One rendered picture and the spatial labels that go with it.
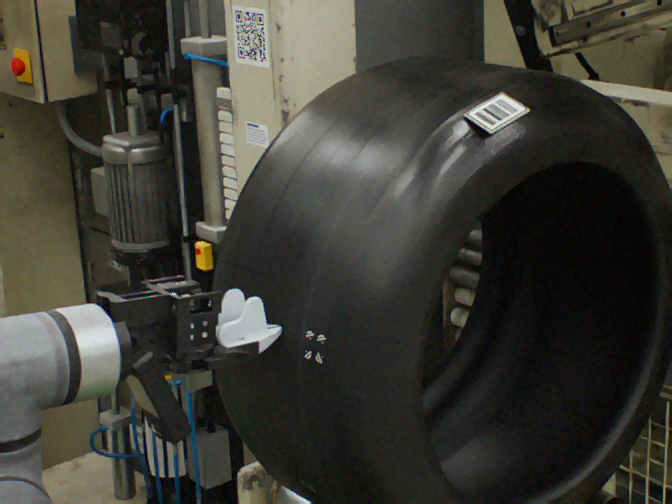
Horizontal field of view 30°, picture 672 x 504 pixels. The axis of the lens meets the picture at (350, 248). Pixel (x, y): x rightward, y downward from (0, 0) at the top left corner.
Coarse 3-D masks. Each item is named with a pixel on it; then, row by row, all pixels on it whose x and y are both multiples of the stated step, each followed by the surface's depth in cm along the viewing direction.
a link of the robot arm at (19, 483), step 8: (0, 480) 108; (8, 480) 108; (16, 480) 109; (24, 480) 110; (0, 488) 107; (8, 488) 107; (16, 488) 107; (24, 488) 108; (32, 488) 108; (40, 488) 110; (0, 496) 105; (8, 496) 105; (16, 496) 105; (24, 496) 106; (32, 496) 107; (40, 496) 108; (48, 496) 111
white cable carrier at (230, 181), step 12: (228, 96) 171; (228, 108) 172; (228, 120) 173; (228, 132) 173; (228, 144) 175; (228, 156) 175; (228, 168) 175; (228, 180) 176; (228, 192) 177; (228, 204) 178; (228, 216) 178
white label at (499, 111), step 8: (496, 96) 135; (504, 96) 135; (488, 104) 134; (496, 104) 134; (504, 104) 134; (512, 104) 134; (520, 104) 134; (472, 112) 133; (480, 112) 133; (488, 112) 133; (496, 112) 133; (504, 112) 133; (512, 112) 133; (520, 112) 133; (472, 120) 132; (480, 120) 132; (488, 120) 132; (496, 120) 132; (504, 120) 132; (512, 120) 132; (488, 128) 131; (496, 128) 131
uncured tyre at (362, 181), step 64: (384, 64) 150; (448, 64) 147; (320, 128) 141; (384, 128) 135; (448, 128) 132; (512, 128) 134; (576, 128) 140; (640, 128) 153; (256, 192) 142; (320, 192) 134; (384, 192) 129; (448, 192) 129; (512, 192) 177; (576, 192) 172; (640, 192) 149; (256, 256) 138; (320, 256) 131; (384, 256) 128; (448, 256) 130; (512, 256) 180; (576, 256) 176; (640, 256) 167; (320, 320) 129; (384, 320) 128; (512, 320) 182; (576, 320) 177; (640, 320) 169; (256, 384) 139; (320, 384) 130; (384, 384) 129; (448, 384) 178; (512, 384) 180; (576, 384) 174; (640, 384) 158; (256, 448) 148; (320, 448) 134; (384, 448) 131; (448, 448) 176; (512, 448) 173; (576, 448) 168
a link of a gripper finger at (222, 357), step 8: (240, 344) 127; (248, 344) 128; (256, 344) 129; (216, 352) 125; (224, 352) 125; (232, 352) 125; (240, 352) 126; (248, 352) 128; (256, 352) 129; (192, 360) 125; (200, 360) 125; (208, 360) 124; (216, 360) 124; (224, 360) 125; (232, 360) 125; (240, 360) 126; (208, 368) 124; (216, 368) 124
